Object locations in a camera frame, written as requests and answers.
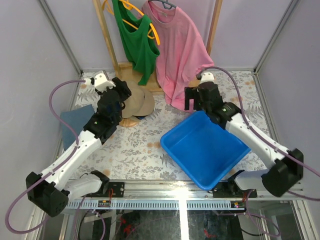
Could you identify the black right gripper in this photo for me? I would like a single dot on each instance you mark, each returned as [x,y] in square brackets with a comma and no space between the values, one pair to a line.
[191,93]

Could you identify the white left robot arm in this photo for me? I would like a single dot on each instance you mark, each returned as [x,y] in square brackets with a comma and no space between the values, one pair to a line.
[51,189]

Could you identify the pink t-shirt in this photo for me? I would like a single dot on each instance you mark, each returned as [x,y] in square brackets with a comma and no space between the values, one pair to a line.
[182,53]

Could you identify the aluminium mounting rail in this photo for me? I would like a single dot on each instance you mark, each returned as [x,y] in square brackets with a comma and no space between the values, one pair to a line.
[160,195]

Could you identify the wooden hat stand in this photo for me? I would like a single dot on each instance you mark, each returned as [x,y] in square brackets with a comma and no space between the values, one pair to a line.
[129,122]

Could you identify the folded blue denim cloth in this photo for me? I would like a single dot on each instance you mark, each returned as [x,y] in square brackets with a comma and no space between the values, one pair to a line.
[76,119]

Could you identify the blue plastic bin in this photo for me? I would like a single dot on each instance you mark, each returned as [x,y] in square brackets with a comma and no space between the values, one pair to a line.
[203,150]

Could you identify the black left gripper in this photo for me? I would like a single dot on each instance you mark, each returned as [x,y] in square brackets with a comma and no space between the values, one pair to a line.
[122,87]

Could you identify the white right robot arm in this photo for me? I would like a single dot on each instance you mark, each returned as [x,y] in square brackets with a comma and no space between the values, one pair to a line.
[283,166]

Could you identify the grey clothes hanger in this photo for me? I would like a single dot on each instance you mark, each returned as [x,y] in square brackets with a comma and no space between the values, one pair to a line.
[166,4]

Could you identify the wooden clothes rack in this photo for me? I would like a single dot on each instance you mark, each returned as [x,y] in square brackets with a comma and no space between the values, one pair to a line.
[122,68]

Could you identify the green tank top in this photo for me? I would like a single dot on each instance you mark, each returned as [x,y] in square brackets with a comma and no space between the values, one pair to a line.
[135,33]

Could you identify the tan cap black logo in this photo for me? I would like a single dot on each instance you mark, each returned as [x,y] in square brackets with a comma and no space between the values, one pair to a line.
[141,103]

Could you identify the blue baseball cap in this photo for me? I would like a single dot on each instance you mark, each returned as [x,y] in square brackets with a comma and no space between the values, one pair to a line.
[141,117]

